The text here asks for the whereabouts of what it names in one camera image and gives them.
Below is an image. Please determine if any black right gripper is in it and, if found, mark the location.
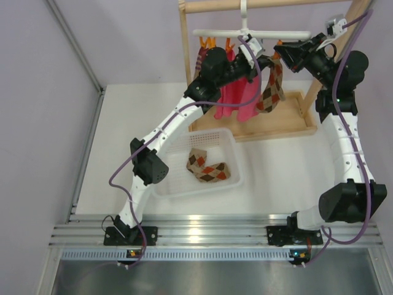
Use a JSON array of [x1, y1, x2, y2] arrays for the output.
[[273, 33, 335, 90]]

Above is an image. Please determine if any orange clip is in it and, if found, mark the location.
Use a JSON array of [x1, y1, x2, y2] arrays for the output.
[[225, 37, 235, 53], [272, 39, 282, 60], [199, 36, 216, 50]]

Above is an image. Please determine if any argyle beige orange sock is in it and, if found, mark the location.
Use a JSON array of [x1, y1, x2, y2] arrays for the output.
[[256, 59, 286, 113]]

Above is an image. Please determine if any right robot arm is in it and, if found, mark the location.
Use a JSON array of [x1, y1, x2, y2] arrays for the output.
[[267, 33, 387, 246]]

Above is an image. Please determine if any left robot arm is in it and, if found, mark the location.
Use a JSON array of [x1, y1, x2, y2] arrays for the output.
[[104, 47, 273, 246]]

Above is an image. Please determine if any white clip hanger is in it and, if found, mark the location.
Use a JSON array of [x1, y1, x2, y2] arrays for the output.
[[185, 1, 311, 40]]

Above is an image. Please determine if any beige maroon striped sock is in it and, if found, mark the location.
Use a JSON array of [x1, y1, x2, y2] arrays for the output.
[[193, 47, 208, 79]]

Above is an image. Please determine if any wooden drying rack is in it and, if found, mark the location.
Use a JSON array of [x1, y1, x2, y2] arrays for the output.
[[178, 1, 375, 141]]

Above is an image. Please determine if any white plastic basket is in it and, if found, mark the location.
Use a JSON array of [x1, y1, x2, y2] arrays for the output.
[[153, 128, 244, 199]]

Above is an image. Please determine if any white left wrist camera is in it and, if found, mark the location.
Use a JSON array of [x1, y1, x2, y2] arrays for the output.
[[238, 35, 265, 69]]

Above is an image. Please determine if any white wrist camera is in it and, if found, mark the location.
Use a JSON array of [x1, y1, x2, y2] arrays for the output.
[[317, 14, 348, 50], [238, 35, 265, 69]]

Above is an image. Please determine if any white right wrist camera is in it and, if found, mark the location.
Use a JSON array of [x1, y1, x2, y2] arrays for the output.
[[317, 14, 348, 50]]

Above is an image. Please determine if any aluminium frame post left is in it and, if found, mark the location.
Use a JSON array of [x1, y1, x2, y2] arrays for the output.
[[44, 0, 104, 93]]

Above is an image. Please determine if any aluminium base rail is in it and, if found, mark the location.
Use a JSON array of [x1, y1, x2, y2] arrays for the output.
[[46, 214, 388, 267]]

